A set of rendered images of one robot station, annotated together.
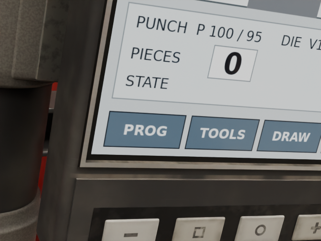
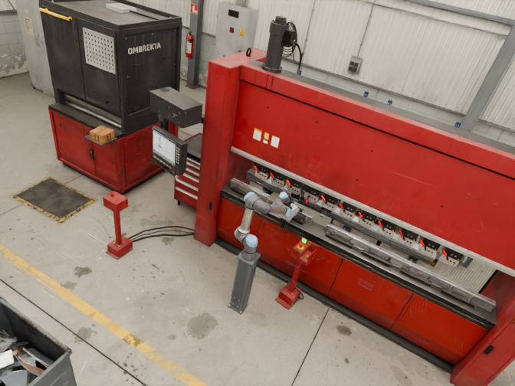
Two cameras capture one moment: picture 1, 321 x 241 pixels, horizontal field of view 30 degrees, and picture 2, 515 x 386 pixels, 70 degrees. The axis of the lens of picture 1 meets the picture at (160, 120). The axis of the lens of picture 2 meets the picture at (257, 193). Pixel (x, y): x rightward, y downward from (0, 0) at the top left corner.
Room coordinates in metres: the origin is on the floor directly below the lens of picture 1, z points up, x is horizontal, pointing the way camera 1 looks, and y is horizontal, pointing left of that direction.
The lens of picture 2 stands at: (-0.29, -3.37, 3.34)
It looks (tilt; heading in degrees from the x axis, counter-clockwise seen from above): 35 degrees down; 60
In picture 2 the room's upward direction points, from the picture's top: 11 degrees clockwise
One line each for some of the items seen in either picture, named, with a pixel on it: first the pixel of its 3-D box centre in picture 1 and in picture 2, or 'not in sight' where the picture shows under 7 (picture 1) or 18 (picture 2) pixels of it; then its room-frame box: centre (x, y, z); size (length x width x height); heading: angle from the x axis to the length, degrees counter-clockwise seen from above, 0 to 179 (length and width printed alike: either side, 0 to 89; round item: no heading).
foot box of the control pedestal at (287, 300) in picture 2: not in sight; (288, 295); (1.61, -1.23, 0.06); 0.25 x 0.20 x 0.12; 29
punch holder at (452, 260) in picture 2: not in sight; (451, 254); (2.62, -2.03, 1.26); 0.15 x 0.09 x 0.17; 126
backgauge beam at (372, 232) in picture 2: not in sight; (334, 212); (2.17, -0.90, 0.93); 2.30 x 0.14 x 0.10; 126
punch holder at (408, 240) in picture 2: not in sight; (408, 235); (2.38, -1.71, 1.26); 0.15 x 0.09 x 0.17; 126
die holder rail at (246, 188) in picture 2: not in sight; (249, 190); (1.36, -0.32, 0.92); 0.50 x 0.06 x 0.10; 126
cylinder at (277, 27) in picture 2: not in sight; (283, 45); (1.48, -0.26, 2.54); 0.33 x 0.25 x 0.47; 126
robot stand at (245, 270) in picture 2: not in sight; (243, 282); (1.03, -1.15, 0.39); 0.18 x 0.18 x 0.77; 38
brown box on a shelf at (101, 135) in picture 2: not in sight; (100, 133); (-0.12, 1.00, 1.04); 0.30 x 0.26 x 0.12; 128
